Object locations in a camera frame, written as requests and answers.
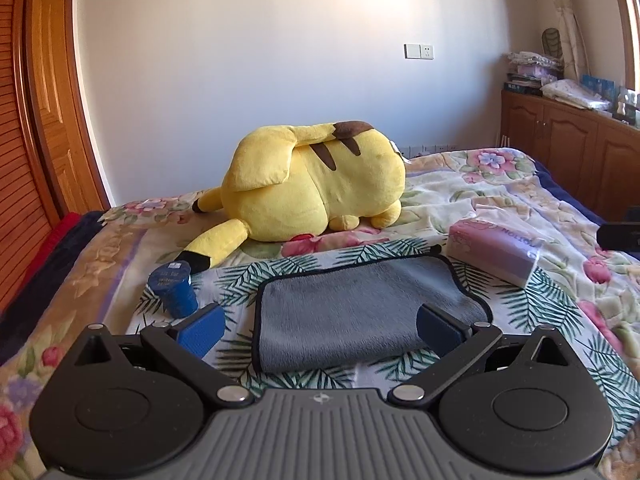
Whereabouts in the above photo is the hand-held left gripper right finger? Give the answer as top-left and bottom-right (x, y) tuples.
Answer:
(388, 303), (562, 408)

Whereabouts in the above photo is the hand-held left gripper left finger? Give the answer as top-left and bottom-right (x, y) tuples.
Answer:
(73, 303), (255, 409)

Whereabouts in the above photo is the grey towel with black trim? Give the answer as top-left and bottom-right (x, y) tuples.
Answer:
(252, 254), (493, 374)

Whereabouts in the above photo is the blue cylindrical container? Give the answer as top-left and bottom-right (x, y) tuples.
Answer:
(146, 262), (199, 319)

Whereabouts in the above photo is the palm leaf print cloth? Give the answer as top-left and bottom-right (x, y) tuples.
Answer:
(125, 237), (640, 456)

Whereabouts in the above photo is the dark blue bedsheet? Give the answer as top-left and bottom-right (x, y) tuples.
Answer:
(535, 159), (608, 227)

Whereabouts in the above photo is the pink tissue pack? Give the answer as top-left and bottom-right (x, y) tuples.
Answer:
(446, 219), (546, 288)

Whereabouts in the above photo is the wooden cabinet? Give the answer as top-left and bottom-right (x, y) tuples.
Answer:
(500, 89), (640, 223)

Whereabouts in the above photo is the floral blanket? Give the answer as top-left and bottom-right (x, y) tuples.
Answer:
(0, 147), (640, 480)

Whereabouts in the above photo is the white folded cloth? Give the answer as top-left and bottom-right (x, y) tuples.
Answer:
(541, 78), (612, 112)

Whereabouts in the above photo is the yellow plush toy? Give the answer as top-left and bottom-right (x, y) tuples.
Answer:
(173, 120), (407, 272)

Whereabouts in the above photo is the stack of folded linens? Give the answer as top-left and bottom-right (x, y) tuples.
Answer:
(504, 51), (566, 97)

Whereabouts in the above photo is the floral curtain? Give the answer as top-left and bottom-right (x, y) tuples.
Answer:
(542, 0), (593, 81)

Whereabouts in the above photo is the wooden door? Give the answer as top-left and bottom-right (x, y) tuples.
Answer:
(0, 0), (112, 306)

